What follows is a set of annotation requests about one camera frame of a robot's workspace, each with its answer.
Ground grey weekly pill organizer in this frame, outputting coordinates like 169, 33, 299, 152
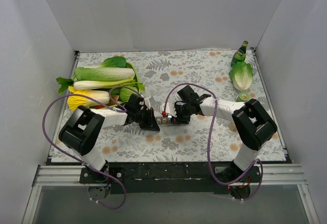
156, 116, 171, 125

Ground green pill bottle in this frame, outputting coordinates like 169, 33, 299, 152
236, 92, 251, 102

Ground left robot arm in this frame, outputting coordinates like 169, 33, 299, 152
58, 94, 160, 183

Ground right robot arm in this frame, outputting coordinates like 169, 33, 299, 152
162, 83, 277, 182

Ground round green cabbage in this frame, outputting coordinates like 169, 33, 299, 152
119, 87, 138, 102

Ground yellow cabbage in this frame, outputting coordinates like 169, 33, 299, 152
67, 87, 110, 111

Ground green plastic tray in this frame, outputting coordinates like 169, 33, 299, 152
76, 61, 141, 109

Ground dark green leafy vegetable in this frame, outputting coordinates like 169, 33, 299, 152
100, 56, 127, 68

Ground green napa cabbage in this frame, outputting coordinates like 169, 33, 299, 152
74, 67, 135, 81

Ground green lettuce head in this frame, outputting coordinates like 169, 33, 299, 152
229, 61, 253, 91

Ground white stalk bok choy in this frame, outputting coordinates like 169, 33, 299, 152
56, 77, 137, 95

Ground green glass bottle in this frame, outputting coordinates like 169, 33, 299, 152
230, 40, 248, 67

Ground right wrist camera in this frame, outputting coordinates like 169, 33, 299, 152
160, 102, 176, 118

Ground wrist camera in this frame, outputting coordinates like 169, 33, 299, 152
144, 97, 151, 109
160, 102, 176, 118

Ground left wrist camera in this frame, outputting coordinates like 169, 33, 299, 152
144, 97, 151, 109

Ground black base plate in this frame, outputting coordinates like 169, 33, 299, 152
79, 162, 261, 194

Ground aluminium frame rail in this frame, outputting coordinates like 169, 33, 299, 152
33, 164, 306, 188

